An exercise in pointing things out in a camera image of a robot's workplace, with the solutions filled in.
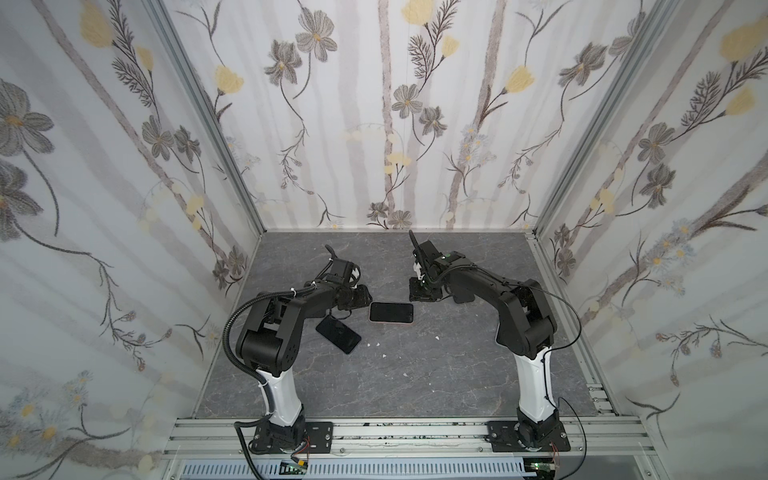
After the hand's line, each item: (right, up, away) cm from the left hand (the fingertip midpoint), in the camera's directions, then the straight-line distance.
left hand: (364, 291), depth 98 cm
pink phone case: (+13, -10, -2) cm, 17 cm away
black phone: (+9, -7, -2) cm, 12 cm away
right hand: (+14, +1, -4) cm, 15 cm away
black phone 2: (-7, -13, -7) cm, 16 cm away
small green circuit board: (-16, -41, -26) cm, 51 cm away
